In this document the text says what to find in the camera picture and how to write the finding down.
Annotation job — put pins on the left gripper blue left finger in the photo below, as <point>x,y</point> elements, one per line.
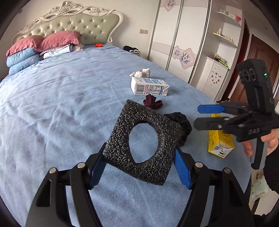
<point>98,167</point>

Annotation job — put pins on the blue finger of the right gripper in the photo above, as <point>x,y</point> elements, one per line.
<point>210,123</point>
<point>211,109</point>

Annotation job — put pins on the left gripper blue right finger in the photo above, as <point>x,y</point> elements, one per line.
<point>182,169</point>

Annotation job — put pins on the yellow banana milk carton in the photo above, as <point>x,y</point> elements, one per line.
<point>219,143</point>

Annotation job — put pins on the black foam square with hole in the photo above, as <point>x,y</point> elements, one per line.
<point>140,147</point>

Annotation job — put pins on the dark red ribbon bow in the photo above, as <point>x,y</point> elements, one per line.
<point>151,102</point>

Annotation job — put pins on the white blue milk carton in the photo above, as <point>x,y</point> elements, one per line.
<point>147,86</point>

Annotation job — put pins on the person's right hand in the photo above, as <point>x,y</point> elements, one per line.
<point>271,138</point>

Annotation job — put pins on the black scrunchie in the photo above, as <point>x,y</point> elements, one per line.
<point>182,120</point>

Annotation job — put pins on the white low cabinet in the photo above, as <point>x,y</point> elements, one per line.
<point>212,78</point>

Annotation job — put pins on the toys on cabinet top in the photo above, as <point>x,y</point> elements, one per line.
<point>221,60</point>

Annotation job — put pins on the brown wooden door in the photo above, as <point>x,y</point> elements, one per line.
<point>257,74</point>

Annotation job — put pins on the blue bed sheet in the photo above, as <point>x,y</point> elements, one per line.
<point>59,111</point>

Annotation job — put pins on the lower corner shelf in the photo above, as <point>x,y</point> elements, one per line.
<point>224,38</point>

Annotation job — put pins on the corner shelf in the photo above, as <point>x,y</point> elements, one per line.
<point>224,38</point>
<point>230,17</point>

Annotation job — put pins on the white sliding wardrobe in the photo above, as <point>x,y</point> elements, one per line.
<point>178,36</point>

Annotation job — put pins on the upper corner shelf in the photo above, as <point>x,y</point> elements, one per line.
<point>230,17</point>

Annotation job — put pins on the small orange object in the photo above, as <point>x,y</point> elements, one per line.
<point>98,45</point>

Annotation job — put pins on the folded patterned blanket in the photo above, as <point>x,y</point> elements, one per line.
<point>56,51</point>

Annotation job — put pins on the lower blue folded quilt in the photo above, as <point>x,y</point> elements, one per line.
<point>24,64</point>

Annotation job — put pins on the blue folded quilt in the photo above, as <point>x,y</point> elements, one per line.
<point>24,64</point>
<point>20,56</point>

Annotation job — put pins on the right pink pillow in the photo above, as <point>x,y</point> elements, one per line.
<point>59,39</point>

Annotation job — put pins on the pink pillow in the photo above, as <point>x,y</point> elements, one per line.
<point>59,39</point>
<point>29,42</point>

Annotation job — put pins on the green tufted headboard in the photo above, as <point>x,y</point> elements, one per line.
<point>95,25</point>

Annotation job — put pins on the upper blue folded quilt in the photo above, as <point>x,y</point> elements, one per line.
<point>20,56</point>

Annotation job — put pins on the left pink pillow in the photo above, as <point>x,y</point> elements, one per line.
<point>29,42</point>

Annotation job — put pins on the beige wall switch plate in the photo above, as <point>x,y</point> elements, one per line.
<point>143,31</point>

